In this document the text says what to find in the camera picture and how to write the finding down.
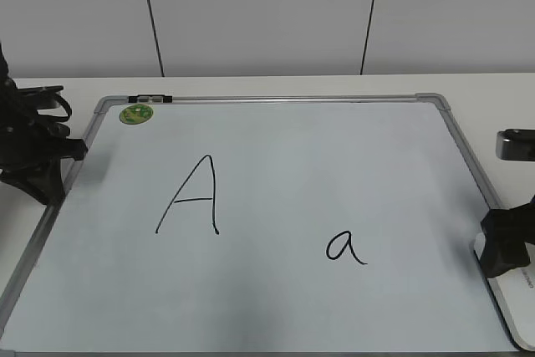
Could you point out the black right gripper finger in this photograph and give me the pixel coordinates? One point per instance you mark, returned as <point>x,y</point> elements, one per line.
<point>507,233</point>

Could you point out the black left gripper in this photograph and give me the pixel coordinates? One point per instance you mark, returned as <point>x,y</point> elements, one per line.
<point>33,143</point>

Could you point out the white whiteboard eraser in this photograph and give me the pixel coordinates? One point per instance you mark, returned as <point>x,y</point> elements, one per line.
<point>514,295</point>

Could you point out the green round magnet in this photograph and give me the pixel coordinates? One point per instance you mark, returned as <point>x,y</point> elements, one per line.
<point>136,114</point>

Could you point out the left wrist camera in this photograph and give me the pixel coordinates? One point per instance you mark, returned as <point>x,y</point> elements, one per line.
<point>42,97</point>

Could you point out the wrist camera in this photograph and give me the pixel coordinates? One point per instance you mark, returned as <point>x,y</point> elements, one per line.
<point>515,145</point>
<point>42,97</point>

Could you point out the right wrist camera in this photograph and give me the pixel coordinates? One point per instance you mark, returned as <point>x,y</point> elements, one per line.
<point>515,145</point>

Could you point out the white whiteboard with grey frame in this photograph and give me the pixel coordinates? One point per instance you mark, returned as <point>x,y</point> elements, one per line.
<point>263,225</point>

